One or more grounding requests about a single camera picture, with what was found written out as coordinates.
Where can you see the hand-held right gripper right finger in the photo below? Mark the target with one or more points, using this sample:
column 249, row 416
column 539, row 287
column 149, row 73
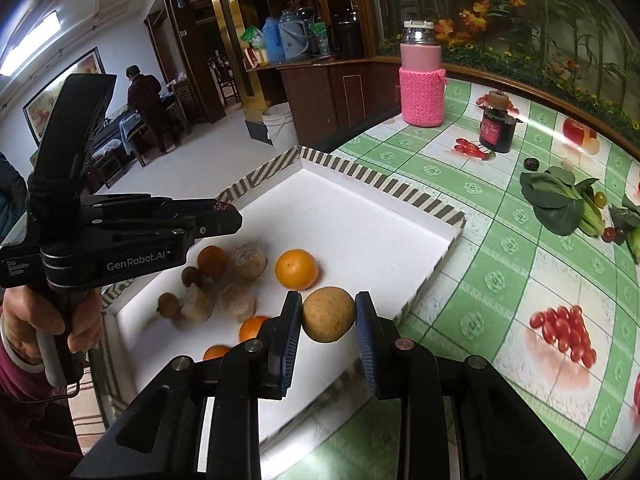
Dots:
column 369, row 355

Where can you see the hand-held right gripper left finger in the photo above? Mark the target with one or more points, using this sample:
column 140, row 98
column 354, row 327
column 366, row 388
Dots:
column 289, row 350

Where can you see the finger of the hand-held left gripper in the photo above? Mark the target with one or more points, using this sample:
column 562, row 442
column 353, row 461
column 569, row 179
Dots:
column 215, row 225
column 160, row 206

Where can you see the small orange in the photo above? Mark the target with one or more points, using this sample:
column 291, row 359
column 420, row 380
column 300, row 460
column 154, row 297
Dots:
column 212, row 261
column 252, row 329
column 215, row 352

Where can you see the small brown fruit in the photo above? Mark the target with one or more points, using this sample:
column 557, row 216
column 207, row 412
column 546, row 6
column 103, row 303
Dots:
column 169, row 305
column 192, row 276

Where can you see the large orange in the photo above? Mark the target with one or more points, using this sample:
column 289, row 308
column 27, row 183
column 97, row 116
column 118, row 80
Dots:
column 297, row 270

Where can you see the white tray with striped rim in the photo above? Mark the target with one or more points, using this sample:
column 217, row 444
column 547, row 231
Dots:
column 350, row 230

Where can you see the person's left forearm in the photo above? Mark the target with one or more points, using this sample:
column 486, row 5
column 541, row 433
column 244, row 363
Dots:
column 30, row 420

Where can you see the person's left hand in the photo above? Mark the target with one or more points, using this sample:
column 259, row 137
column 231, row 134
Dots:
column 20, row 325

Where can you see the dark blue jacket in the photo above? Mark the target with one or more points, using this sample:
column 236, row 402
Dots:
column 11, row 195

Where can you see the white plastic bucket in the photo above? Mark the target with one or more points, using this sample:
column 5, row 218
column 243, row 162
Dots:
column 280, row 125

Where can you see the ceiling light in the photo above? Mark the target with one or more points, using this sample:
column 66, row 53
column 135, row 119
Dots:
column 30, row 45

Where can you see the wooden chair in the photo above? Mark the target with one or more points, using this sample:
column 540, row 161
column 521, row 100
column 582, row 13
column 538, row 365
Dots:
column 224, row 77

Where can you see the green checked fruit-print tablecloth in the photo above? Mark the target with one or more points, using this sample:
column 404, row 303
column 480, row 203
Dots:
column 500, row 250

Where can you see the brown wooden cabinet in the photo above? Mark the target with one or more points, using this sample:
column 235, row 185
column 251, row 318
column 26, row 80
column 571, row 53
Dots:
column 320, row 90

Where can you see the blue thermos jug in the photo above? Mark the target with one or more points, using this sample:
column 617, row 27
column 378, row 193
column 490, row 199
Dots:
column 272, row 42

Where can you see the green snack bag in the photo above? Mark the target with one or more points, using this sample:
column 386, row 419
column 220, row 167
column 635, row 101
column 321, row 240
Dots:
column 253, row 37

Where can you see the grey-blue thermos jug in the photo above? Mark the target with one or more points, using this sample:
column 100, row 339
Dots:
column 294, row 35

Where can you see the dark thermos jug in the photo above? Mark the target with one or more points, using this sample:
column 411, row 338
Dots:
column 347, row 35

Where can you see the green bok choy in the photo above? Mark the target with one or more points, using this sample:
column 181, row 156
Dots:
column 555, row 200

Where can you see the pink knitted sleeve bottle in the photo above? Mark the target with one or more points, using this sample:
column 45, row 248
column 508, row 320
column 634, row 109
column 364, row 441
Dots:
column 421, row 85

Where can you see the small dark round fruit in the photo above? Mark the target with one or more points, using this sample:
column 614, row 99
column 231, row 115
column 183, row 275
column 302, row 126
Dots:
column 531, row 163

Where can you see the dark jar with pink label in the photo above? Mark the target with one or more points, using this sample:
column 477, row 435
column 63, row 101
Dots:
column 495, row 127

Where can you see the red cherry tomato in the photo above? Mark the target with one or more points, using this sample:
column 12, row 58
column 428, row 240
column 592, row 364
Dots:
column 609, row 234

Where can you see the green grape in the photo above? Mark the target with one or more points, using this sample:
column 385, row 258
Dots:
column 600, row 200

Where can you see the green leafy vegetable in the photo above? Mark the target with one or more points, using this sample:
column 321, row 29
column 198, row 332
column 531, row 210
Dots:
column 630, row 225

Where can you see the framed wall painting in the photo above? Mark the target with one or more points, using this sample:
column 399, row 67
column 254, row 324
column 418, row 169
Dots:
column 62, row 90

